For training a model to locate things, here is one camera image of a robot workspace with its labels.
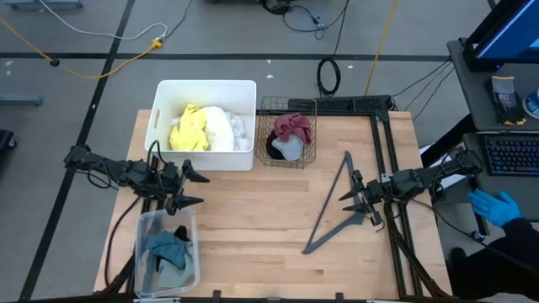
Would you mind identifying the yellow hanging cable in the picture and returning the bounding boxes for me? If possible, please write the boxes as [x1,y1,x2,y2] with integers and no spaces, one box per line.
[364,0,401,97]

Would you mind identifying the yellow floor cable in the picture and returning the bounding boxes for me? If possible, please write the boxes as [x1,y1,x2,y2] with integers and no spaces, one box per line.
[0,16,165,81]

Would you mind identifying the black keyboard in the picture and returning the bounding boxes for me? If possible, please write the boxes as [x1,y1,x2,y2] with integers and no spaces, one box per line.
[483,135,539,178]

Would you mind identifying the white blue tub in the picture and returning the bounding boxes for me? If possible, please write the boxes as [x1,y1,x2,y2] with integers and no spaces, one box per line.
[522,89,539,120]

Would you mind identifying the copper wire basket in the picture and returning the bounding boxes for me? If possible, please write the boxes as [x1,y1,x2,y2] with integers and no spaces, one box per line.
[254,95,318,169]

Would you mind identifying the grey desk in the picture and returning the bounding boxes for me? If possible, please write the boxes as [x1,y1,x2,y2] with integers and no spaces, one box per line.
[446,38,539,134]

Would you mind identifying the grey clothes hanger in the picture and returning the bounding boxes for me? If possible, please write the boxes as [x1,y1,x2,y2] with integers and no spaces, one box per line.
[302,150,387,256]

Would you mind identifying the blue knit cloth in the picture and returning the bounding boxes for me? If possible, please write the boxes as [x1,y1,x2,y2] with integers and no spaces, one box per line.
[144,230,189,272]

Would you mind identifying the black cart leg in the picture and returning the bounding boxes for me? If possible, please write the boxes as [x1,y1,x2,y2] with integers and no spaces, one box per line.
[419,113,493,243]

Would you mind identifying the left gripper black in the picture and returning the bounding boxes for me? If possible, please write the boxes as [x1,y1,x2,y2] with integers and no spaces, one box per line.
[158,158,211,217]

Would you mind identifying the black coiled cable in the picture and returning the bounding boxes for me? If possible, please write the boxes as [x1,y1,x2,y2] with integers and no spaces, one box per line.
[315,0,350,97]

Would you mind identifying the grey yellow work gloves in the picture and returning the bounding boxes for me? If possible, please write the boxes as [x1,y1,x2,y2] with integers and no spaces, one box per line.
[487,75,528,127]

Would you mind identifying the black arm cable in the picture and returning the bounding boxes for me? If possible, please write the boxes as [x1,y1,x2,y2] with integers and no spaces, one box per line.
[407,195,539,277]
[103,195,143,290]
[144,139,164,168]

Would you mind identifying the black power strip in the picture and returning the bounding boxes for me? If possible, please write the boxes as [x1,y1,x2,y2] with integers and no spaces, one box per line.
[287,95,394,114]

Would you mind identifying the yellow shirt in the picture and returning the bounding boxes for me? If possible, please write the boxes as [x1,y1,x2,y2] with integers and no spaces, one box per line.
[168,102,211,153]

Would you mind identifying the person's hand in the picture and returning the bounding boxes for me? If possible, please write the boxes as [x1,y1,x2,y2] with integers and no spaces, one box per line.
[467,189,526,229]

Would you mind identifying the sage green cloth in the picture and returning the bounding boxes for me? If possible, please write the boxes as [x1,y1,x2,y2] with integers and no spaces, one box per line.
[141,242,197,290]

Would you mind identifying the black aluminium frame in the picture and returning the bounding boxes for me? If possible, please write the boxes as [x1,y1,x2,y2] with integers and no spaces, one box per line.
[93,109,456,303]

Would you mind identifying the clear plastic container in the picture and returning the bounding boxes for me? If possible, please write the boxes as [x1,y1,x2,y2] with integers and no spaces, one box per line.
[134,205,201,300]

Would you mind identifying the black beanie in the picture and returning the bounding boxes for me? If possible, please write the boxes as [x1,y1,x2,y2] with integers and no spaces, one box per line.
[264,130,288,162]

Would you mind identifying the white paper sheet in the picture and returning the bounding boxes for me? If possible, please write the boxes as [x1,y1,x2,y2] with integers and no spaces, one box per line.
[419,144,465,191]

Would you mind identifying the black floor object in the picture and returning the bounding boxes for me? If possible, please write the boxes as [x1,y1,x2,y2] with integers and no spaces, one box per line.
[0,129,18,152]

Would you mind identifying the person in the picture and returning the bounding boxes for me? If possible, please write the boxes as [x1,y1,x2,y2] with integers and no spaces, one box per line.
[445,215,539,303]

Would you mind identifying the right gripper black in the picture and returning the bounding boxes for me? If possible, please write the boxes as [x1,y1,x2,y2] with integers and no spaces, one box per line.
[337,168,396,227]

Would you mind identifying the black cable tangle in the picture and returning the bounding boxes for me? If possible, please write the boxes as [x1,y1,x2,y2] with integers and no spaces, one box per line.
[261,0,328,41]

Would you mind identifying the thin black cables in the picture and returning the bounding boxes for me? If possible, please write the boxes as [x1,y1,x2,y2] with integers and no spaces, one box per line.
[390,60,457,122]

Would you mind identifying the black computer monitor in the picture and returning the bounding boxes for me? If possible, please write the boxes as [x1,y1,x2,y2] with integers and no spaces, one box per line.
[462,0,539,73]

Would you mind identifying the grey metal foot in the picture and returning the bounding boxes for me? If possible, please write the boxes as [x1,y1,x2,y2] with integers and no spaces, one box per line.
[0,93,44,107]
[3,0,84,10]

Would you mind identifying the grey keyboard tray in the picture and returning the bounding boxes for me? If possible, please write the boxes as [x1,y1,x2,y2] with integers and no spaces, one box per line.
[462,132,539,223]

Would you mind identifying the white floor cable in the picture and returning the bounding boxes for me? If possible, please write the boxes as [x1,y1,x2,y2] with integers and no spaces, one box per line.
[39,0,169,42]

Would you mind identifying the white fluffy cloth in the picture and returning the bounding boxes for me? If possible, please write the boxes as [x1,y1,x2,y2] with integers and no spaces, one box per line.
[200,105,253,153]

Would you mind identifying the black floor cable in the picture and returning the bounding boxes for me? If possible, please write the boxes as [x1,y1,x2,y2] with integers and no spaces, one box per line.
[164,0,195,40]

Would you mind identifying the white plastic bin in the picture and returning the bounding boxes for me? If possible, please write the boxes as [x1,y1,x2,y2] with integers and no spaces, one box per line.
[144,78,258,172]

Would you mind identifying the maroon cap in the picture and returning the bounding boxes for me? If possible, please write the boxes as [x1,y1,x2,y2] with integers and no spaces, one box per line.
[273,111,313,146]

